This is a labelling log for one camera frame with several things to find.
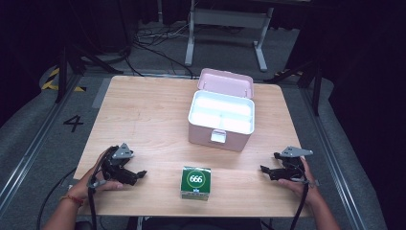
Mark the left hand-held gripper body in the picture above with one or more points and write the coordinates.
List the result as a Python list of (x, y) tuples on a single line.
[(123, 152)]

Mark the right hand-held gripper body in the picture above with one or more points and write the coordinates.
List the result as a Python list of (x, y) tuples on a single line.
[(295, 151)]

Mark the pink storage box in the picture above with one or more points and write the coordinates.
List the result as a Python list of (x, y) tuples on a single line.
[(223, 142)]

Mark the green and white carton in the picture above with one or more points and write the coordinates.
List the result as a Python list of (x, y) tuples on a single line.
[(195, 182)]

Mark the white divided tray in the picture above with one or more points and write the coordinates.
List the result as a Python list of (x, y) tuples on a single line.
[(223, 110)]

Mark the person's left hand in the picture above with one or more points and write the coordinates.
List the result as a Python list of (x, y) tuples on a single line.
[(87, 183)]

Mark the person's right hand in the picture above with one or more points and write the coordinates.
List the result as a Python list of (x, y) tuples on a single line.
[(311, 190)]

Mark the black metal stand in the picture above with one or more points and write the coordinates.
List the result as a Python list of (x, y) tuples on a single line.
[(63, 70), (316, 86)]

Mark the person's black clothing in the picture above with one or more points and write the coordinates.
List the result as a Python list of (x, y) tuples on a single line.
[(198, 224)]

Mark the yellow and black floor tape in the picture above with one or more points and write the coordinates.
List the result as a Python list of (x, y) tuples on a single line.
[(51, 81)]

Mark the grey floor rail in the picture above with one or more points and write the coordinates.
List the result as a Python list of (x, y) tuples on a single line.
[(332, 159), (32, 153)]

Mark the white metal stand frame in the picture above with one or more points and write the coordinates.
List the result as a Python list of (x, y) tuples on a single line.
[(191, 41)]

